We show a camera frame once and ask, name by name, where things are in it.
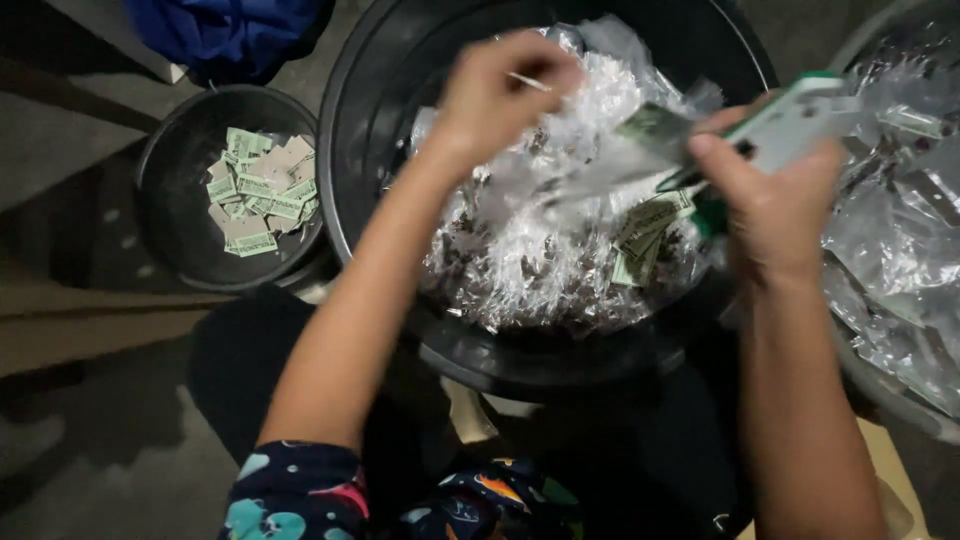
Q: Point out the person's left hand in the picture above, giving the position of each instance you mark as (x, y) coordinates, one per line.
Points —
(487, 101)

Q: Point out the person's right hand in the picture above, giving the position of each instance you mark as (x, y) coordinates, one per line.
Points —
(780, 210)

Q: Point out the person's left fingers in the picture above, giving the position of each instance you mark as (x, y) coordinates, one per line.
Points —
(544, 64)

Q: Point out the clear packet with green label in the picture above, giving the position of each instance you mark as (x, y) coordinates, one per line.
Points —
(645, 139)

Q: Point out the green and white stapler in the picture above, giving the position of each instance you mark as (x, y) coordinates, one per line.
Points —
(795, 120)

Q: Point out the large black basin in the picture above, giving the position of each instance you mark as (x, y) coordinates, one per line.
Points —
(375, 112)

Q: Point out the heap of clear plastic packets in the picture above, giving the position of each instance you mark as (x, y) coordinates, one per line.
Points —
(540, 262)

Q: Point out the pile of green paper labels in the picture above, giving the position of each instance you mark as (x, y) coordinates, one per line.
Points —
(259, 195)

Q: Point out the blue cloth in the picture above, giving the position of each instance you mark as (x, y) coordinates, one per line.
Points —
(225, 34)

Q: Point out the small black basin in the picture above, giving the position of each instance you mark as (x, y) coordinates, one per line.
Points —
(176, 202)

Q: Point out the heap of stapled clear packets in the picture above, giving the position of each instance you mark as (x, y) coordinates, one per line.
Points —
(900, 247)

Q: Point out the grey basin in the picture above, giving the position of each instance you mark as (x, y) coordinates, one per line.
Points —
(862, 390)

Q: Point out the person's patterned dark clothing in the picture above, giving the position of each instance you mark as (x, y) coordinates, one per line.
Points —
(300, 491)

